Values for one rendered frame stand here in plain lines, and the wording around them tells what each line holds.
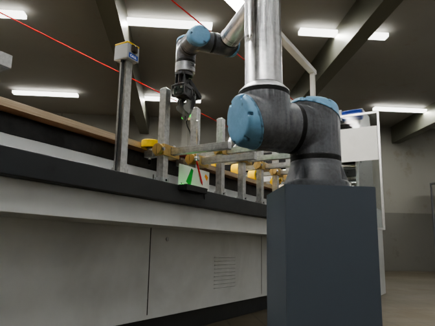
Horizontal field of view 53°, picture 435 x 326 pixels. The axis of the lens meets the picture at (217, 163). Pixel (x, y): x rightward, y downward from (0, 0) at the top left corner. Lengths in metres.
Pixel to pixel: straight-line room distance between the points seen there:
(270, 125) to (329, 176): 0.22
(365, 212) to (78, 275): 1.12
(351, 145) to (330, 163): 3.20
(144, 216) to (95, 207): 0.27
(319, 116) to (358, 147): 3.17
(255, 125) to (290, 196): 0.21
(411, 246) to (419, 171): 1.77
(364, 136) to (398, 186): 6.68
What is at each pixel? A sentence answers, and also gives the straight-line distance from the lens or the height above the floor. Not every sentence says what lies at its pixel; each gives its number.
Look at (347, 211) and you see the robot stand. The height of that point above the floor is 0.53.
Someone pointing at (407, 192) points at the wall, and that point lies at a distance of 11.18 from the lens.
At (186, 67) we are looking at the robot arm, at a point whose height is 1.21.
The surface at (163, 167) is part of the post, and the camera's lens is 1.89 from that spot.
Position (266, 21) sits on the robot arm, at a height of 1.08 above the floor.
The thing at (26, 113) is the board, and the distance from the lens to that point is 1.65.
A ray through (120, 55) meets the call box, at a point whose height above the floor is 1.16.
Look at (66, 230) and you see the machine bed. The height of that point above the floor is 0.49.
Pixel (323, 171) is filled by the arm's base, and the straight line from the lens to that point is 1.26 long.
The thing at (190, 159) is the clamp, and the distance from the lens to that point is 2.09.
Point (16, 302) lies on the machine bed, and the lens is 1.69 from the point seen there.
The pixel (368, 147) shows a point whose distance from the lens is 4.44.
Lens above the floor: 0.43
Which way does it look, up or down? 11 degrees up
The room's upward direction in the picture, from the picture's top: 1 degrees clockwise
